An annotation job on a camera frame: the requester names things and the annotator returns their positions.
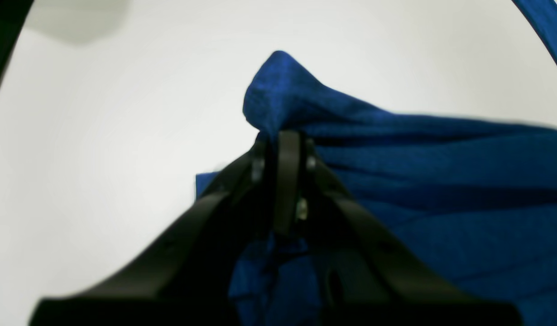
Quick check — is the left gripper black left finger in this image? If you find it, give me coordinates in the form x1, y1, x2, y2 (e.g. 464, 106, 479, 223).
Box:
30, 139, 269, 326

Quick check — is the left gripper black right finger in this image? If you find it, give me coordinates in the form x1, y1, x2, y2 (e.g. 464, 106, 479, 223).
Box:
274, 130, 523, 326

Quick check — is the blue long-sleeve T-shirt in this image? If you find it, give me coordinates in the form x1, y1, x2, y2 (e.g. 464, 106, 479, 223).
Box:
195, 0, 557, 326

